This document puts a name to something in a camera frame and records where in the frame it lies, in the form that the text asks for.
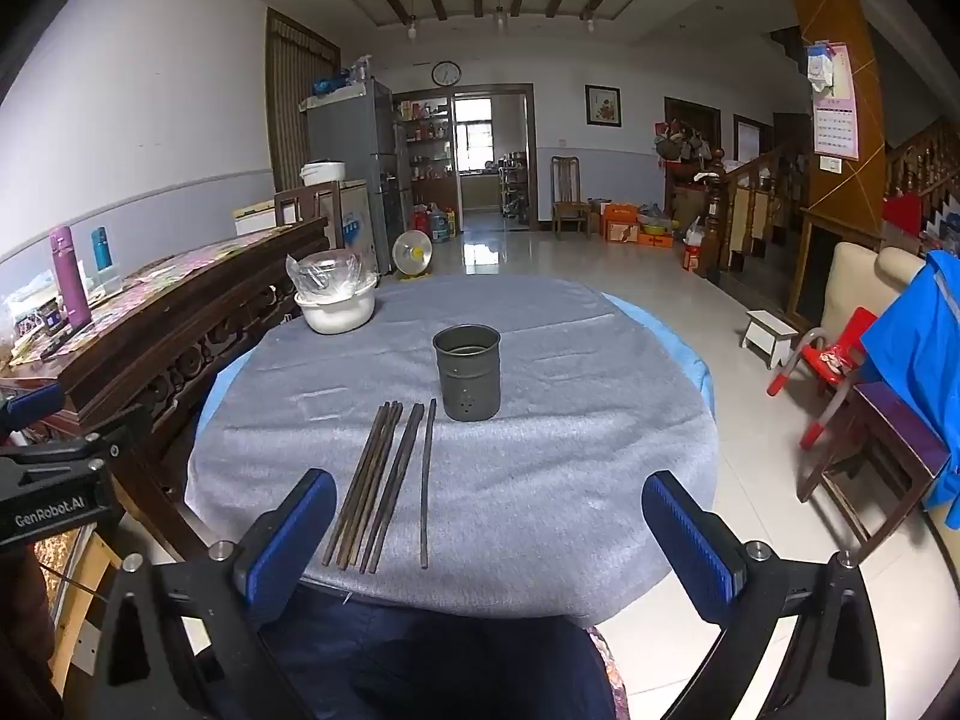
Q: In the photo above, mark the blue table cover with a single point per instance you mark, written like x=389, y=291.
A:
x=675, y=349

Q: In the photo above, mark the white step stool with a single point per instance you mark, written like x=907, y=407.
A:
x=769, y=330

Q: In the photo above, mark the white rice cooker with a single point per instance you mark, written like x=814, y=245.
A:
x=322, y=172

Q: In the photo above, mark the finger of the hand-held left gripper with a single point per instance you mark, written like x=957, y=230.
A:
x=37, y=401

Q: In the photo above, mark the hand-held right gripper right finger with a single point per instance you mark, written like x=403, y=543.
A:
x=690, y=540

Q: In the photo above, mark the pink bottle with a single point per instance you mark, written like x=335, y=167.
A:
x=69, y=277

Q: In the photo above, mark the round wall clock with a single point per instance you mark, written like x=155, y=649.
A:
x=446, y=73

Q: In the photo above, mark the framed picture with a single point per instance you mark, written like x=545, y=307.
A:
x=603, y=105

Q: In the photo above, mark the blue jacket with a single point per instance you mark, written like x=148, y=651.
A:
x=915, y=345

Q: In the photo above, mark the clear plastic wrap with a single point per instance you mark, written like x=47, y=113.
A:
x=322, y=274

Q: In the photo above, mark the printed sideboard cover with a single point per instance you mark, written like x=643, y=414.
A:
x=187, y=262

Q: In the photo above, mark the wooden chair with purple seat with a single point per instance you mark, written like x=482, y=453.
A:
x=892, y=420

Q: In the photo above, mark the light wooden frame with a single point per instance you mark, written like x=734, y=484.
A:
x=82, y=585

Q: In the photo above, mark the row of dark chopsticks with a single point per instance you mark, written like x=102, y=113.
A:
x=364, y=484

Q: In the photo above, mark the orange box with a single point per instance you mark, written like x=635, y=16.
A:
x=622, y=229

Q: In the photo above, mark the wooden display shelf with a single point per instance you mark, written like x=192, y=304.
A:
x=424, y=150

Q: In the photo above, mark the wall calendar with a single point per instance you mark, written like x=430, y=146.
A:
x=836, y=120

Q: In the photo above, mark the white bowl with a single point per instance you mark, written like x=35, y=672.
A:
x=337, y=315

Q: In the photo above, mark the cream sofa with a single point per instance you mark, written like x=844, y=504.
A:
x=851, y=285

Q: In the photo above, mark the dark metal utensil holder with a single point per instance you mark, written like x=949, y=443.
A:
x=465, y=390

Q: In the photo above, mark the red plastic chair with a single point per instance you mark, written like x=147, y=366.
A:
x=844, y=352

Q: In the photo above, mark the person's legs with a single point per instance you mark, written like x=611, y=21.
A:
x=435, y=667

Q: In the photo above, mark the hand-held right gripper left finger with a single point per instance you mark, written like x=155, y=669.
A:
x=292, y=540

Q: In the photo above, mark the grey refrigerator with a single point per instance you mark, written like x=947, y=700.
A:
x=352, y=135

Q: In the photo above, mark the blue water jug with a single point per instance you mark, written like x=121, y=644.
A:
x=442, y=225

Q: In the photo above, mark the round electric heater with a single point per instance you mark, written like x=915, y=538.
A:
x=414, y=251

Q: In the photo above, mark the teal bottle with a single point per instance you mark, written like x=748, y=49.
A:
x=102, y=251

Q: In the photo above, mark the pendant lamp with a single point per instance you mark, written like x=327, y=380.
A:
x=499, y=19
x=589, y=21
x=412, y=26

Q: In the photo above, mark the dark glass jar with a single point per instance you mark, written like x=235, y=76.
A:
x=46, y=315

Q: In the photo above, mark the grey tablecloth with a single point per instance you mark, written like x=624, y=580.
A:
x=562, y=427

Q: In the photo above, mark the brown curtain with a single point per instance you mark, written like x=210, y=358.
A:
x=296, y=105

